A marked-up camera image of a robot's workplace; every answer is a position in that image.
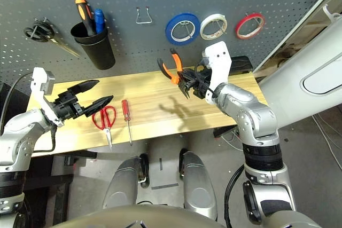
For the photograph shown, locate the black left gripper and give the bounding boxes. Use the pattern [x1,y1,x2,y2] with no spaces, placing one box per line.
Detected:
[52,79,114,121]

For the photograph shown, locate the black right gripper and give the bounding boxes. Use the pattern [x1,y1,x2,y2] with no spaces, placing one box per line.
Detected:
[178,62,214,99]

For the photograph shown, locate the orange handled pliers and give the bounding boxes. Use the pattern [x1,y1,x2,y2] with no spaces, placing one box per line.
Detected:
[157,48,191,99]

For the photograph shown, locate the red handled screwdriver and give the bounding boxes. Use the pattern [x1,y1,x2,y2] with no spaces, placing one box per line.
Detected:
[121,99,133,146]

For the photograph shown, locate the red handled scissors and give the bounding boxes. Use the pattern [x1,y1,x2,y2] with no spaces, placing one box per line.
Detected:
[91,105,118,151]

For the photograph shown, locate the red tape roll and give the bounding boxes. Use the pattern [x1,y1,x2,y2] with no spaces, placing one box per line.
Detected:
[235,13,266,40]

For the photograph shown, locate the metal pegboard hook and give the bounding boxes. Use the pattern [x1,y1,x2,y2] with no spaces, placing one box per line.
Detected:
[33,17,51,30]
[245,13,264,26]
[216,15,227,35]
[180,21,195,38]

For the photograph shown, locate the black plastic cup holder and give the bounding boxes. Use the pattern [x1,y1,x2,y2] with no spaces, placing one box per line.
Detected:
[70,21,116,70]

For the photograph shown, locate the black rectangular box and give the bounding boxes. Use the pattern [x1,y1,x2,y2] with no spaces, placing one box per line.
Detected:
[229,56,253,76]

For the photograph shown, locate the white tape roll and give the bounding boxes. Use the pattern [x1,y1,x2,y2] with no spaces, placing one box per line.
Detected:
[199,13,228,41]

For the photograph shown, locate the blue tape roll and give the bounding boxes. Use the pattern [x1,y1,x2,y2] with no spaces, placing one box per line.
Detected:
[165,12,201,46]

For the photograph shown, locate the orange black screwdriver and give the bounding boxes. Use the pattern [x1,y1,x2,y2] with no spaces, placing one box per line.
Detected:
[75,0,96,36]

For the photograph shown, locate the silver left robot leg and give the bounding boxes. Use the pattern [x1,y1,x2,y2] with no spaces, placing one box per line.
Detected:
[103,153,150,210]

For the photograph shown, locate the silver robot leg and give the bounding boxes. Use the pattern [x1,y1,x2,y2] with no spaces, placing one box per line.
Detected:
[178,147,219,221]
[103,153,150,210]

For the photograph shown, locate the silver right robot leg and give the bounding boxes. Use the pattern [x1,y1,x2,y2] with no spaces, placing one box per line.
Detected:
[178,147,219,221]

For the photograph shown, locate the long grey floor tape strip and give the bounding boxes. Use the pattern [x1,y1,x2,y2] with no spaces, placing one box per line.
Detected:
[151,183,180,190]

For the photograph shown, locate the large white rounded panel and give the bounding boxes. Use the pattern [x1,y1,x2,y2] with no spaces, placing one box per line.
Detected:
[259,19,342,139]

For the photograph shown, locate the grey robot torso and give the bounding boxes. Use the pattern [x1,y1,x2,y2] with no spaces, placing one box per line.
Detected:
[53,205,228,228]

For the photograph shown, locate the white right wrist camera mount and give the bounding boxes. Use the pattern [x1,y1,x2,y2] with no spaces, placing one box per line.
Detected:
[202,41,232,105]

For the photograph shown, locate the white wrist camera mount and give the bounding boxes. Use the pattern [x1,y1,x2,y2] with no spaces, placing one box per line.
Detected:
[30,67,65,128]
[202,41,232,105]

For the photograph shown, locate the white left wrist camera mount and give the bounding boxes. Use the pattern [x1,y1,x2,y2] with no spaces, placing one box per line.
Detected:
[30,67,65,128]

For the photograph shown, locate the black handled scissors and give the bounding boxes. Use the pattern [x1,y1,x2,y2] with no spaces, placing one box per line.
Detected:
[23,17,81,58]

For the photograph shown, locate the wire loop pegboard hook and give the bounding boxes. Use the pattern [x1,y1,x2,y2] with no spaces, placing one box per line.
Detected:
[135,6,153,25]

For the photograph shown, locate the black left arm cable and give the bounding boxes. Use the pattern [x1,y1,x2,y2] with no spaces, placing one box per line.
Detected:
[0,72,57,157]

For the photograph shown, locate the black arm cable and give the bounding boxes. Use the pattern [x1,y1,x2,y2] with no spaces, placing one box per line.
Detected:
[0,72,57,157]
[224,163,245,228]

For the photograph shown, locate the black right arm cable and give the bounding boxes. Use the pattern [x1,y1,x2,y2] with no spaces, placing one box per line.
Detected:
[224,163,245,228]

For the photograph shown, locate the white floor cable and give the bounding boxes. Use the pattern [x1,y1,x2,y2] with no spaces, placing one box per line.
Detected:
[312,113,342,170]

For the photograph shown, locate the white plastic wall hook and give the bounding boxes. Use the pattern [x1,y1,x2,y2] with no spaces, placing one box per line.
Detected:
[322,3,342,23]

